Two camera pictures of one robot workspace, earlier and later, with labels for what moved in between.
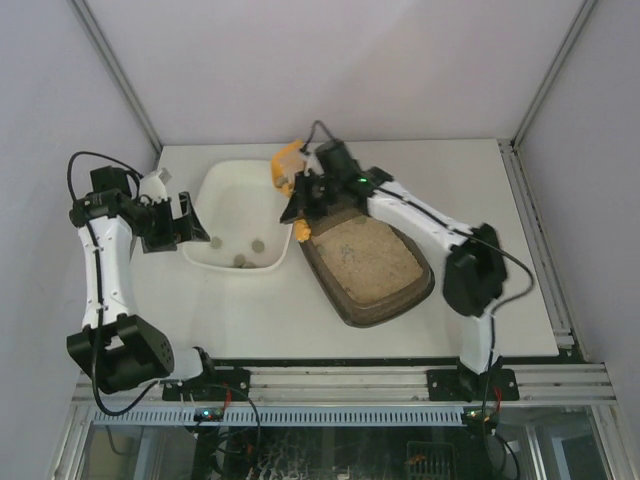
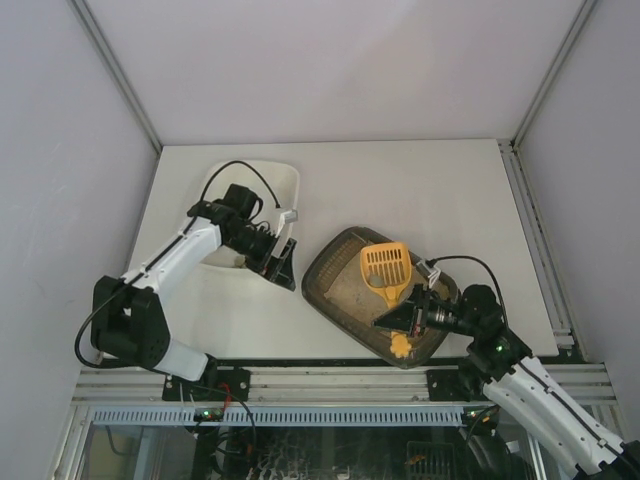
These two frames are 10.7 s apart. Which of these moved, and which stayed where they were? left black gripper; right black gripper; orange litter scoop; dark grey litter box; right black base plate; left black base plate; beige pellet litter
Moved: left black gripper; right black gripper; beige pellet litter; dark grey litter box; orange litter scoop
Stayed: left black base plate; right black base plate
